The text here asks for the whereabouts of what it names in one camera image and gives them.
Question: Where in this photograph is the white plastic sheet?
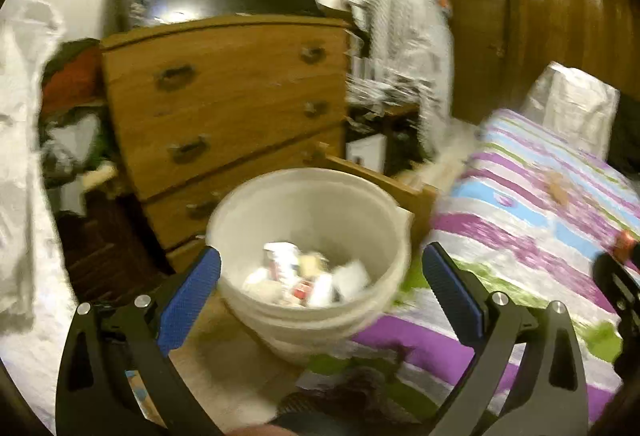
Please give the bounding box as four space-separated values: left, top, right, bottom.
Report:
1 0 65 334

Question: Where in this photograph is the red apple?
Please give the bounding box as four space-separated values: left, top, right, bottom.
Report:
612 230 640 267

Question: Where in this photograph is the wooden bed footboard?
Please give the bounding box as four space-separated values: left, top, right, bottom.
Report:
304 143 438 252

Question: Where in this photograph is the white tissue ball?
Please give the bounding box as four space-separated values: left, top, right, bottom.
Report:
242 266 299 306

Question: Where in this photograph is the striped floral bedsheet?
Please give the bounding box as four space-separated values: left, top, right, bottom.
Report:
298 110 639 422

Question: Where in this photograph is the wooden chest of drawers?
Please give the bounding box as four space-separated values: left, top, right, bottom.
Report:
101 15 348 266

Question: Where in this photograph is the striped white hanging garment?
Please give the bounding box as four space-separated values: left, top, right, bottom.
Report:
346 0 454 158

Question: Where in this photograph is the printed drinking cup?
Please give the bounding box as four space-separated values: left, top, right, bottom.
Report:
119 0 162 30

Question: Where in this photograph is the white plastic bucket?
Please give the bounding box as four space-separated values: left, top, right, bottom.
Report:
206 169 413 364

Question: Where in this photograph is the pile of clothes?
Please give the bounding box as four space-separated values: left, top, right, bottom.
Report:
38 38 114 216

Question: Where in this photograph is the cream paper piece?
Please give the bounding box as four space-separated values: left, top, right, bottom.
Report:
298 252 329 281

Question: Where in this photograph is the grey printed carton box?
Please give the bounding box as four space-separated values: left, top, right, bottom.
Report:
264 241 300 285

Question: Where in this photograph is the white folded tissue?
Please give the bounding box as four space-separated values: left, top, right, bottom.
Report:
332 260 371 301

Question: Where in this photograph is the white product box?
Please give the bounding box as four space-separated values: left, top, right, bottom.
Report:
346 133 387 173

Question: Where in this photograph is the small orange snack wrapper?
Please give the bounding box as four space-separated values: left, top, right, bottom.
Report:
544 171 573 208

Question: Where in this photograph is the dark wooden wardrobe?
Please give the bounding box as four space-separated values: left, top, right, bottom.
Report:
449 0 639 124

